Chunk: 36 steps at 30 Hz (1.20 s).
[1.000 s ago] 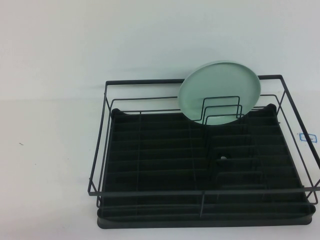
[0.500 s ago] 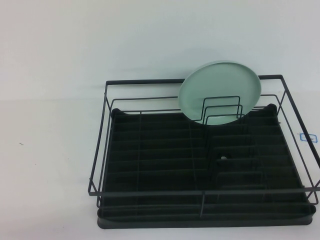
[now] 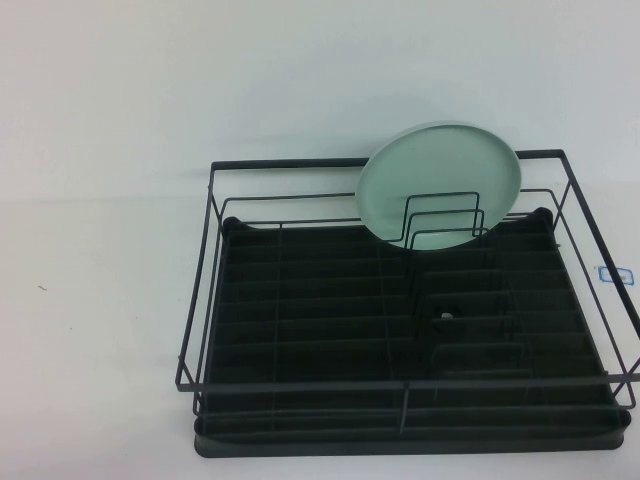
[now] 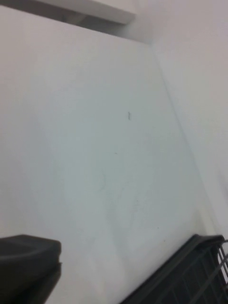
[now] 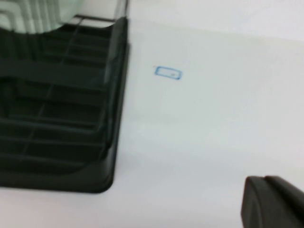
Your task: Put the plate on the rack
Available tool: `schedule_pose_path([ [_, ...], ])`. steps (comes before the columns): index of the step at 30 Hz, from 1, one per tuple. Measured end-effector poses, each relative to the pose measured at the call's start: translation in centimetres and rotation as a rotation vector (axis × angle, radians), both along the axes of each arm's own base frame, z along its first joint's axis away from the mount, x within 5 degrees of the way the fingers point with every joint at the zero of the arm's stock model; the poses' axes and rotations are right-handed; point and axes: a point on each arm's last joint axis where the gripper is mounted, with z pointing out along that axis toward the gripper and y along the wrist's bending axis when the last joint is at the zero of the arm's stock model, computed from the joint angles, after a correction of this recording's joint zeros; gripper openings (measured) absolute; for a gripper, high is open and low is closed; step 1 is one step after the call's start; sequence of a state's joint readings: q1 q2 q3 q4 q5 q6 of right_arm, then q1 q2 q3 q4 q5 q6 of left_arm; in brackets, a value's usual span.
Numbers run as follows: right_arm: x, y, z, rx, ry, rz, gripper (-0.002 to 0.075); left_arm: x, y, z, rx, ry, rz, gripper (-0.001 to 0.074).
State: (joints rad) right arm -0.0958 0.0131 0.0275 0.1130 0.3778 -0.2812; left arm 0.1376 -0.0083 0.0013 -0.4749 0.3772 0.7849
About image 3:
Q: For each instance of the black plastic drip tray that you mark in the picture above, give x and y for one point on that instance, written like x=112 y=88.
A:
x=330 y=300

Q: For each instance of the pale green round plate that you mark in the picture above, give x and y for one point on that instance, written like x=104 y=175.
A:
x=440 y=190

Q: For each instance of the blue outlined table sticker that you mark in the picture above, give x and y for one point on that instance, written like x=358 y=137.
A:
x=616 y=275

